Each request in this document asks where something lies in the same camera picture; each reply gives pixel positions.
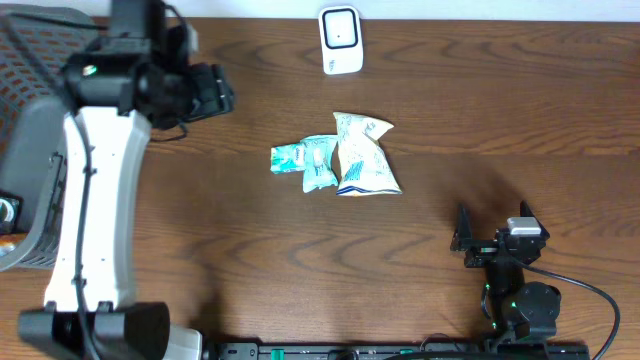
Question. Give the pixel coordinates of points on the white yellow chip bag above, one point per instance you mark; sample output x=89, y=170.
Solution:
x=364, y=167

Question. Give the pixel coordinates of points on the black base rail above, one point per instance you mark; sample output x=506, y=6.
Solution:
x=436, y=350

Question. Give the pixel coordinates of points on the dark grey plastic basket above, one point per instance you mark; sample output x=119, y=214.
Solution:
x=33, y=149

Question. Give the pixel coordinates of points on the white barcode scanner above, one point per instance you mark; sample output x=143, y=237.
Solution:
x=341, y=40

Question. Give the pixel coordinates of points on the teal white snack packet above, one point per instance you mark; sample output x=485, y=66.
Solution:
x=318, y=171

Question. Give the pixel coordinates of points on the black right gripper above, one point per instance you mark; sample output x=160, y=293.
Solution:
x=482, y=249

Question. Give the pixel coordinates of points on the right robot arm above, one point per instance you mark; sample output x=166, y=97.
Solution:
x=521, y=312

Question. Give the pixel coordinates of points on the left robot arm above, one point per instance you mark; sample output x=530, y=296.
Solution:
x=136, y=77

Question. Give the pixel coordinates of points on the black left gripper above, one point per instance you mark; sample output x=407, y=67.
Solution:
x=215, y=92

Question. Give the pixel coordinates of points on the orange snack packet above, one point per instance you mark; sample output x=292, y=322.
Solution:
x=9, y=242

